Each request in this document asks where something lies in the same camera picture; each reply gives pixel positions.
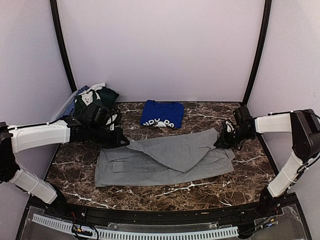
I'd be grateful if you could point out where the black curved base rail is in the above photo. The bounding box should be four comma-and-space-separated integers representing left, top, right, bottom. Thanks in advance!
27, 194, 298, 228

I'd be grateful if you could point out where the right black frame post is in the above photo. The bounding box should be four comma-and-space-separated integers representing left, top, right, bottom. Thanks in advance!
241, 0, 272, 106

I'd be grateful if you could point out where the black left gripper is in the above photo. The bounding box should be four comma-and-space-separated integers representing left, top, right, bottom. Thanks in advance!
88, 124, 130, 149

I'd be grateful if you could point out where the blue patterned garment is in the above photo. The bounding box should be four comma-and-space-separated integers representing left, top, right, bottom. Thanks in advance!
62, 85, 89, 116

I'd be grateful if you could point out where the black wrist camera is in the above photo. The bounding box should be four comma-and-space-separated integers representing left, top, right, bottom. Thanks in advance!
82, 103, 122, 131
222, 106, 253, 133

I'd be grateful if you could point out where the grey plastic laundry basket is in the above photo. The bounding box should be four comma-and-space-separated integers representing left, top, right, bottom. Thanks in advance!
51, 91, 76, 121

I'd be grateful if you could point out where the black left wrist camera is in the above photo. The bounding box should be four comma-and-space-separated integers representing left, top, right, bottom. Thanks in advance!
82, 103, 122, 131

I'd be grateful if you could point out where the blue printed t-shirt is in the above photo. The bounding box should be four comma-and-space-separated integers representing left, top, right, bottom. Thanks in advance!
139, 100, 185, 129

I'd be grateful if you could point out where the grey button shirt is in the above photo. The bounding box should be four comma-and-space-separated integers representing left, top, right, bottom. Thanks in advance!
94, 128, 235, 188

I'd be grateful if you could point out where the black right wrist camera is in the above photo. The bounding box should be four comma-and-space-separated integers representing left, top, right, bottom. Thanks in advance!
222, 106, 253, 133

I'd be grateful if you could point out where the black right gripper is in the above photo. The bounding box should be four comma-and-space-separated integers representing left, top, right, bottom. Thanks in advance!
214, 126, 254, 149

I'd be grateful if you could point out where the black frame post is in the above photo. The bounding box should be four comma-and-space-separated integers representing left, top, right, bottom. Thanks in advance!
241, 0, 272, 106
49, 0, 77, 92

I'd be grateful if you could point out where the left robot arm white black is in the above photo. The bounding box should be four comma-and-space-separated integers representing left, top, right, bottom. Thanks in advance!
0, 116, 130, 218

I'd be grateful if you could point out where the white slotted cable duct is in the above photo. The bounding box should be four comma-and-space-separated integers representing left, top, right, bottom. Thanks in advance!
31, 213, 239, 240

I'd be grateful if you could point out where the left black frame post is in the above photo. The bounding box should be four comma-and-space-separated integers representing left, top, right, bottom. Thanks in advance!
49, 0, 77, 92

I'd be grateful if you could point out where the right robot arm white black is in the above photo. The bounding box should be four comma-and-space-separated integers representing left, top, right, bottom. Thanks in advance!
214, 106, 320, 217

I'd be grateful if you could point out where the dark green white garment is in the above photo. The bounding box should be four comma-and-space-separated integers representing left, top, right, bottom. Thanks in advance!
74, 90, 103, 115

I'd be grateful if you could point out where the dark garment under pile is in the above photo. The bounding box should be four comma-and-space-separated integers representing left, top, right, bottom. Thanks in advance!
96, 87, 119, 108

